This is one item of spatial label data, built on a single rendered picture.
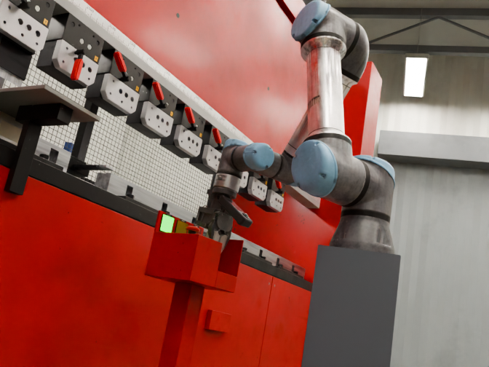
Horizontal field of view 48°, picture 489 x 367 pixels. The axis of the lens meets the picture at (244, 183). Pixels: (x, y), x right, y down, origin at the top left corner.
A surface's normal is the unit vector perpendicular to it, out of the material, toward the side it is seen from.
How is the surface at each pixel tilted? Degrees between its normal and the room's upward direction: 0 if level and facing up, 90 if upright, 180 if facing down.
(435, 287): 90
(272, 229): 90
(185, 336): 90
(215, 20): 90
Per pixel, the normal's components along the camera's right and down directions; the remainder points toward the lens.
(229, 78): 0.87, 0.03
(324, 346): -0.24, -0.30
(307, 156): -0.79, -0.17
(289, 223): -0.46, -0.31
